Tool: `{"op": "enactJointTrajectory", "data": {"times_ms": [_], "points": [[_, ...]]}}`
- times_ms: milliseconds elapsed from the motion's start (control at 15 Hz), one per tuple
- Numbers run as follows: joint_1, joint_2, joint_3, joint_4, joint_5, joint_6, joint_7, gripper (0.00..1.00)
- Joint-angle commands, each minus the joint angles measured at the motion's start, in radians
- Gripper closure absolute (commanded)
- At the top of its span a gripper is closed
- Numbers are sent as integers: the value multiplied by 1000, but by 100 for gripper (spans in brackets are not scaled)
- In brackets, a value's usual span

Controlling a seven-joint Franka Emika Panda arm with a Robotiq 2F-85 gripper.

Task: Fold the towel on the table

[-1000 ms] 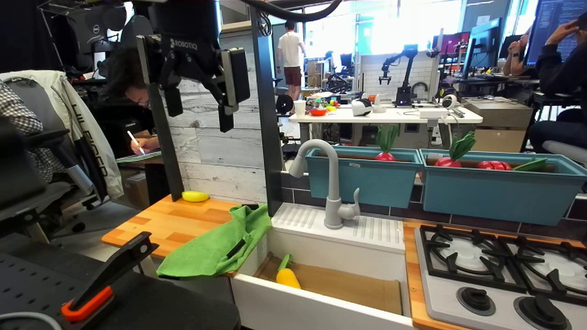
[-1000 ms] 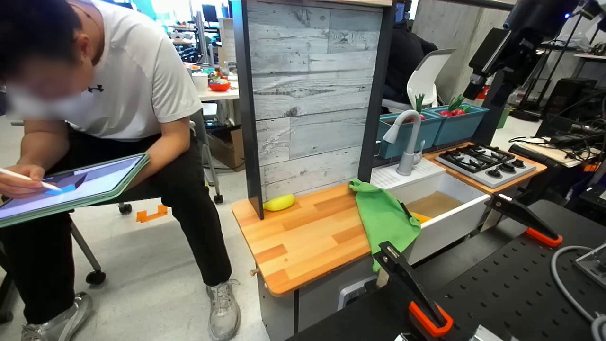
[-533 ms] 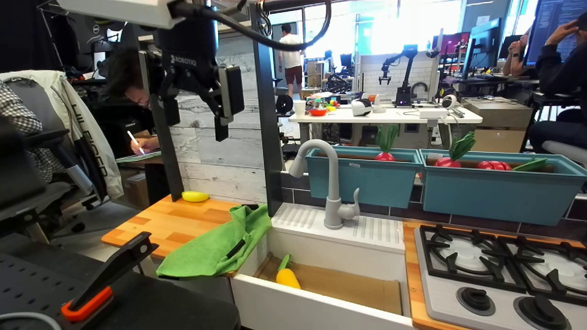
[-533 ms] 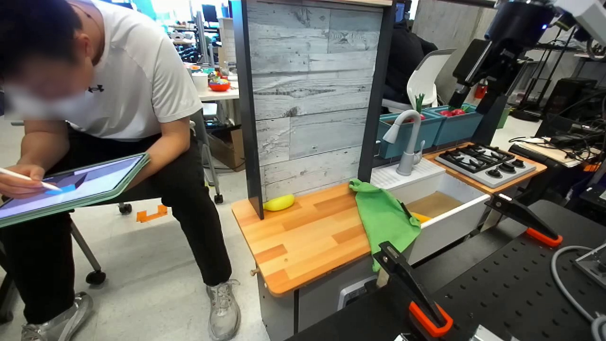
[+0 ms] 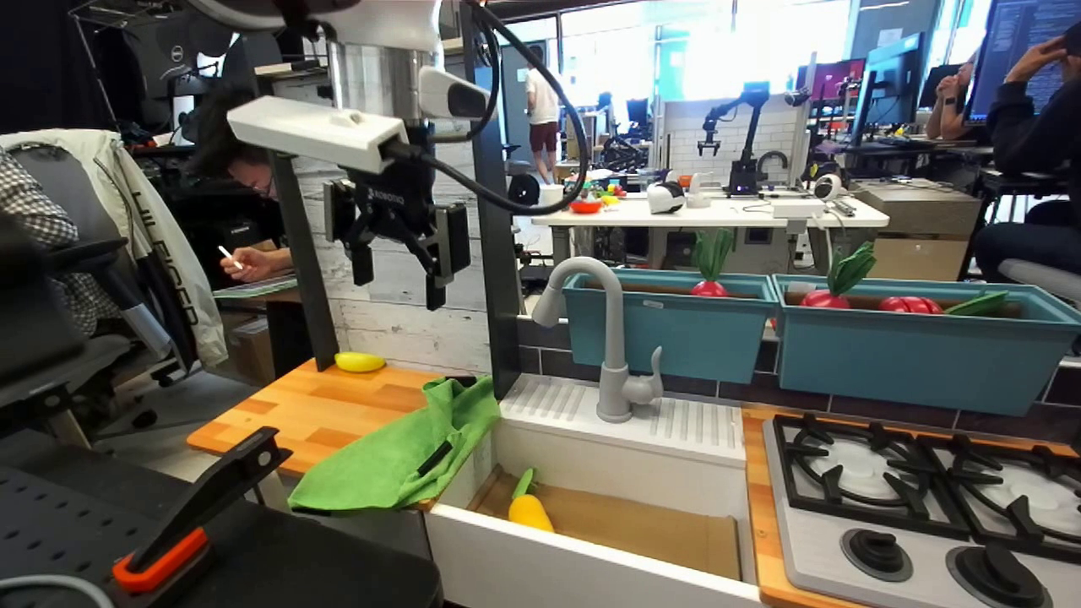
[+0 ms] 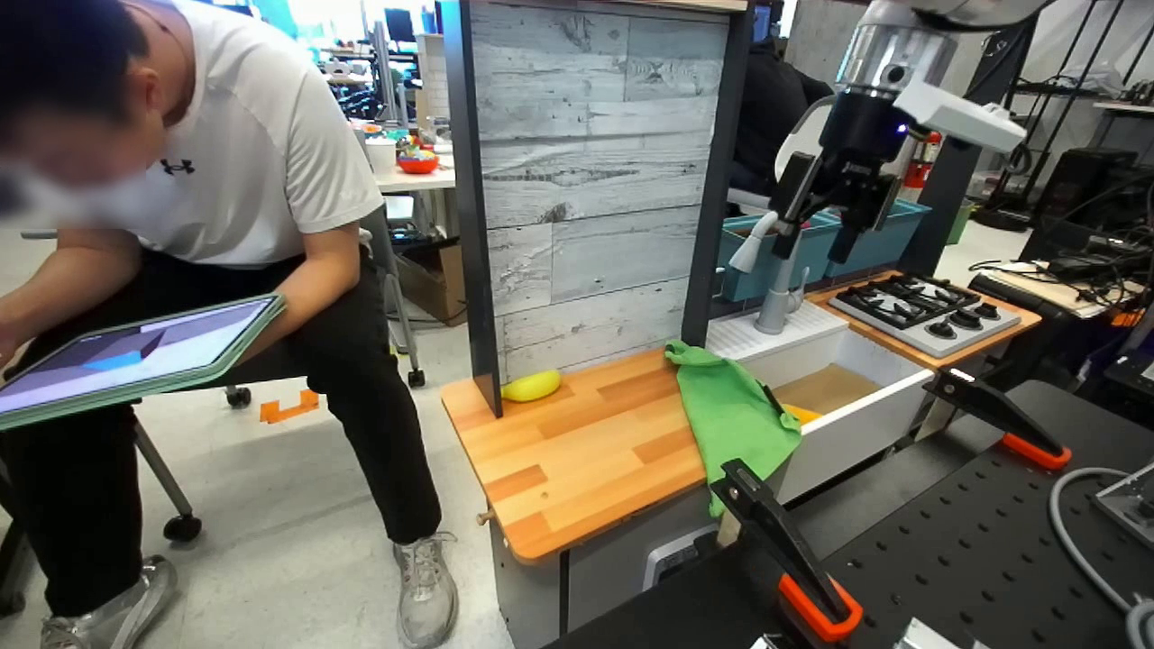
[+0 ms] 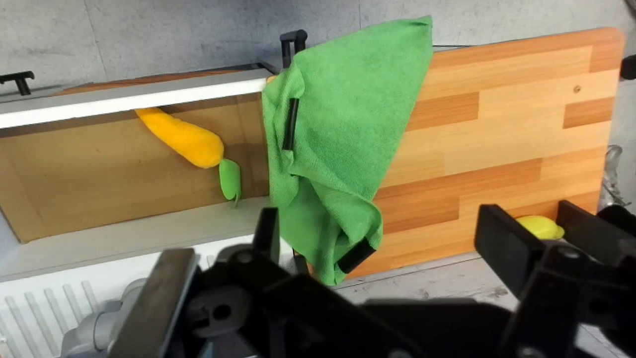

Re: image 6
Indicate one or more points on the tablet in green case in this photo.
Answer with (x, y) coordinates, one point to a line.
(135, 356)

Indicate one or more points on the person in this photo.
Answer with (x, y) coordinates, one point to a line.
(775, 108)
(252, 162)

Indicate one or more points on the cardboard box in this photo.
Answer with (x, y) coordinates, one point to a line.
(437, 284)

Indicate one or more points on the black stove knob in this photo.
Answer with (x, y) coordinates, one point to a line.
(940, 330)
(986, 310)
(966, 318)

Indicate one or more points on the teal plastic bin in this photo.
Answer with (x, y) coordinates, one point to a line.
(753, 270)
(888, 236)

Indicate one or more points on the yellow toy fruit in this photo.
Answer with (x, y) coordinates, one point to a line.
(532, 387)

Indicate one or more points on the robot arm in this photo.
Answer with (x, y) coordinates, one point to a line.
(902, 56)

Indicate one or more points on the grey and white toy tap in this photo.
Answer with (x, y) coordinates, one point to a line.
(777, 302)

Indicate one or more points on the grey toy cooktop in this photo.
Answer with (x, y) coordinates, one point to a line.
(911, 324)

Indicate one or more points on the wooden toy kitchen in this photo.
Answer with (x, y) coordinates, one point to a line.
(595, 180)

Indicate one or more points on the black clamp with orange grip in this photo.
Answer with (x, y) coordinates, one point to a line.
(780, 541)
(1001, 415)

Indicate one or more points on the green towel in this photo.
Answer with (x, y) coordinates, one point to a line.
(730, 410)

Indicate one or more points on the red bowl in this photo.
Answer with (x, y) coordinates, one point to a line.
(417, 164)

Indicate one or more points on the white toy sink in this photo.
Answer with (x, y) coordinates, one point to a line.
(856, 424)

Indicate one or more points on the black computer case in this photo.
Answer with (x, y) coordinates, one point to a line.
(1077, 203)

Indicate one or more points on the black metal shelf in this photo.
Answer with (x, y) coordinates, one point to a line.
(1055, 99)

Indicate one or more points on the office chair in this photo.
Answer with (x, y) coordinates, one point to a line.
(167, 482)

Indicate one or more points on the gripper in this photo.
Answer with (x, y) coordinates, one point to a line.
(861, 135)

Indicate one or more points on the yellow item in sink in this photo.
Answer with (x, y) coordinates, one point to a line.
(802, 414)

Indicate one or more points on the monitor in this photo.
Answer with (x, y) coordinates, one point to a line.
(398, 25)

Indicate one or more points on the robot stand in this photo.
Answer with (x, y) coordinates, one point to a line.
(974, 541)

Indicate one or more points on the red fire extinguisher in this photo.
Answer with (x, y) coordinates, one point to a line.
(921, 162)

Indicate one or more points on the white cup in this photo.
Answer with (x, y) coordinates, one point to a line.
(380, 155)

